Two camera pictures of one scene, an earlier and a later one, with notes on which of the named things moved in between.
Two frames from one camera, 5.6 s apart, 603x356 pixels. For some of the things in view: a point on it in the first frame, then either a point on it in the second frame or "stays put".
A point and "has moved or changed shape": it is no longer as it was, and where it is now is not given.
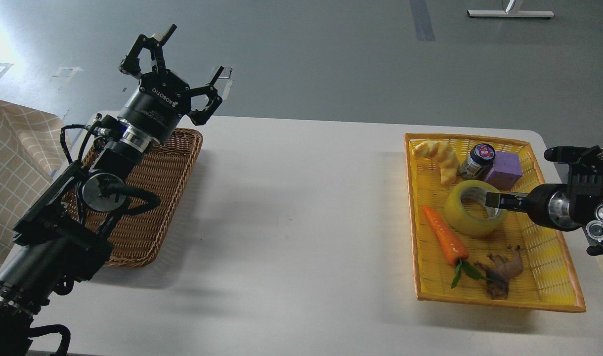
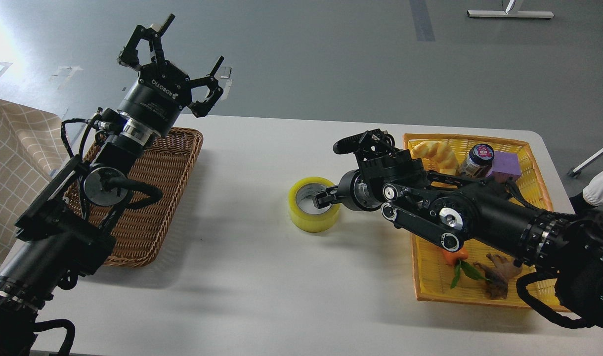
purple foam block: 506,171 stays put
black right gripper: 549,204 to 353,193
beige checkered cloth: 24,147 stays put
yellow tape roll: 461,221 has moved or changed shape
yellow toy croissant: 445,155 stays put
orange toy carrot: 454,251 stays put
